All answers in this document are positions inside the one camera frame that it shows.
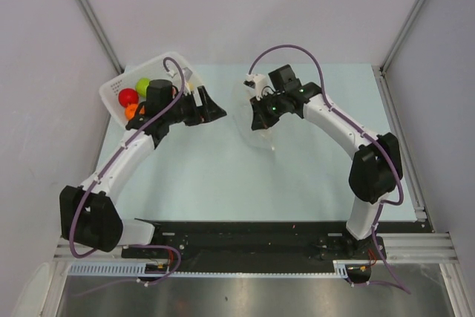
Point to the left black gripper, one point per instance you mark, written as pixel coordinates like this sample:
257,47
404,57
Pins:
208,110

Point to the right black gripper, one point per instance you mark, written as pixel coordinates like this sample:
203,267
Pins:
260,119

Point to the clear dotted zip bag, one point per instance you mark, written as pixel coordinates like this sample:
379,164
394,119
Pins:
243,115

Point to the white plastic basket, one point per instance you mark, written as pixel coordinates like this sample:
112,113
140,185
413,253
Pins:
152,69

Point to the light green apple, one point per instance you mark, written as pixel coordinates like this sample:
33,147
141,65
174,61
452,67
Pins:
142,86

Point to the red apple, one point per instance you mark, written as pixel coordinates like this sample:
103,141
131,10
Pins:
128,96

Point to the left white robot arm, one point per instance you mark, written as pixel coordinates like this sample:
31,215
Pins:
88,212

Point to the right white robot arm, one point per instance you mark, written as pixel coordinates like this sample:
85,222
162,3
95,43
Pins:
376,168

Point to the orange fruit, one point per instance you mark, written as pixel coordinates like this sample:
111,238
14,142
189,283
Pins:
133,109

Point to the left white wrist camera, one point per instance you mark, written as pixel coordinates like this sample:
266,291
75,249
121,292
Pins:
192,83

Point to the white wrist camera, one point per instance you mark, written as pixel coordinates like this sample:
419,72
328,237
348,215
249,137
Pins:
257,82
192,83

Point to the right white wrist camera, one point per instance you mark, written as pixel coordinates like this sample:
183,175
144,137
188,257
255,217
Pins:
257,82

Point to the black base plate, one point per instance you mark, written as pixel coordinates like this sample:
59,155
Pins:
255,247

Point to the white slotted cable duct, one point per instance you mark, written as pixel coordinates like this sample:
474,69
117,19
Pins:
144,270

